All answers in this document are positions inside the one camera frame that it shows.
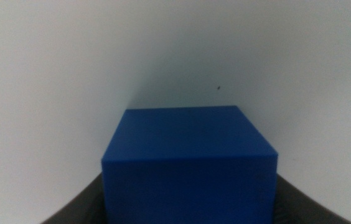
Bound blue cube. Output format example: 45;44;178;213
101;105;279;224

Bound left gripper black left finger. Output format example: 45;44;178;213
40;172;108;224

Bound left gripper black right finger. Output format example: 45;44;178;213
275;174;351;224

